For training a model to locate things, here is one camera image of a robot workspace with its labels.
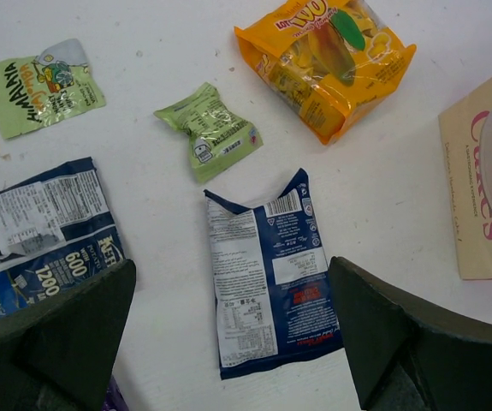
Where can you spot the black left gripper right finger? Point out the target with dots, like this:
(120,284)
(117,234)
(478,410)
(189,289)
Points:
(406,353)

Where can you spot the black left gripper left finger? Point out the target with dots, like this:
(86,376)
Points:
(59,354)

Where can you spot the purple Fox's candy bag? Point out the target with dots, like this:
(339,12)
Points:
(114,400)

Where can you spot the cream pink paper cake bag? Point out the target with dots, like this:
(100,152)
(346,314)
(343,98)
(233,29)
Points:
(466,133)

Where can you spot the orange mango gummy bag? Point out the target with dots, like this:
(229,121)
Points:
(332,62)

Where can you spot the large blue chips bag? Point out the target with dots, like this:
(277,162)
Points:
(56,231)

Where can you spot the small blue snack packet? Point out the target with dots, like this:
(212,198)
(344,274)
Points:
(274,303)

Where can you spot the green Himalaya candy packet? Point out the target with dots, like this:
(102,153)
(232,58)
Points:
(39,91)

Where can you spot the green candy packet back side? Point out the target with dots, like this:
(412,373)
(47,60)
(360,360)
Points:
(217,137)

